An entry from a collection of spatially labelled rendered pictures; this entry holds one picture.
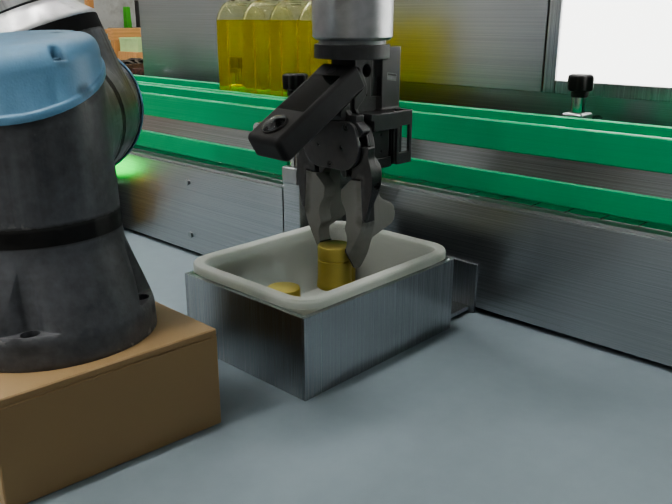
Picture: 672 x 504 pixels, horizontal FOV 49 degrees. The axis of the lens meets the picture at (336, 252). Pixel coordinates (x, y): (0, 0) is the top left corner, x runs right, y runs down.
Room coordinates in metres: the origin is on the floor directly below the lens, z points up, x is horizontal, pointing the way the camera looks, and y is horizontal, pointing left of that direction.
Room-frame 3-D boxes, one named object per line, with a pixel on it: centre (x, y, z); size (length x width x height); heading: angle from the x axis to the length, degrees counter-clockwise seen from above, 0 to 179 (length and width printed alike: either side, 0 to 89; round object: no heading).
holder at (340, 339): (0.73, 0.00, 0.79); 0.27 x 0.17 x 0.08; 137
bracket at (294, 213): (0.88, 0.02, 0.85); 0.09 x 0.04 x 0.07; 137
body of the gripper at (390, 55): (0.72, -0.02, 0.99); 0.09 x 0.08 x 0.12; 137
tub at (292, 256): (0.71, 0.01, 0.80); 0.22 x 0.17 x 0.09; 137
